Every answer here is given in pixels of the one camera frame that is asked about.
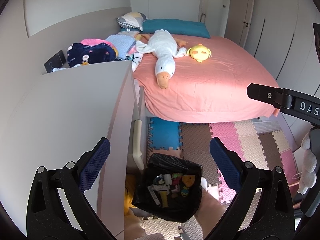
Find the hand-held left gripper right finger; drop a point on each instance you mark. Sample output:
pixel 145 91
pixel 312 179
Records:
pixel 225 165

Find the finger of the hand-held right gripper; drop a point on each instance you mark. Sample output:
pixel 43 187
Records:
pixel 262 93

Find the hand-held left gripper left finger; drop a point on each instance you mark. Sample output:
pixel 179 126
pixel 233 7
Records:
pixel 96 165

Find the black trash bag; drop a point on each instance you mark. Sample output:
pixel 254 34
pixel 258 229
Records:
pixel 162 161

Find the grey thermometer box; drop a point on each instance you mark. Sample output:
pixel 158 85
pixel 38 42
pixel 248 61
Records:
pixel 153 193

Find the person's right hand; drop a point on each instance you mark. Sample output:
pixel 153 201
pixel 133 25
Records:
pixel 308 165

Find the yellow cloth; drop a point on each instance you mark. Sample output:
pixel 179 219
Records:
pixel 129 192

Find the cream foam bumper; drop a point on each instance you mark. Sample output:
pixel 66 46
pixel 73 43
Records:
pixel 137 142

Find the bed with pink sheet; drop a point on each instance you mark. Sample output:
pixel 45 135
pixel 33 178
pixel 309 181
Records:
pixel 212 87

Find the white wardrobe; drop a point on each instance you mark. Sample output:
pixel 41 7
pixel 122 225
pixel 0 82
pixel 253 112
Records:
pixel 280 30

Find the yellow duck plush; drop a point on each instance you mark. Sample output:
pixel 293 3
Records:
pixel 200 52

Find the white door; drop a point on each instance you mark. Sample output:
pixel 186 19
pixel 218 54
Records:
pixel 215 5

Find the white goose plush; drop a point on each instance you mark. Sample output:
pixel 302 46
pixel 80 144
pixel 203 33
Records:
pixel 162 52

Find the teal pillow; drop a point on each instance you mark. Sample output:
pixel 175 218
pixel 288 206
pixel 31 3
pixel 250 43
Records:
pixel 175 26

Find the white floral cloth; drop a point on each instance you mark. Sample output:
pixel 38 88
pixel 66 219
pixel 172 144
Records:
pixel 136 61

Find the navy printed blanket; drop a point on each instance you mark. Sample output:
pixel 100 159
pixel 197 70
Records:
pixel 92 52

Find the pink blanket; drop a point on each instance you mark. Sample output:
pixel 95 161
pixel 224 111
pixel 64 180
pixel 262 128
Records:
pixel 91 41

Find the light blue blanket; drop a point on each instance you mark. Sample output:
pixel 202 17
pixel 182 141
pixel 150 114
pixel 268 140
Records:
pixel 120 42

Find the checked pillow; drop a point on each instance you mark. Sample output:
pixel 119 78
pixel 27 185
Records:
pixel 131 20

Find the black wall socket panel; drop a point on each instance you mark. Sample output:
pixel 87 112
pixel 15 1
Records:
pixel 56 60

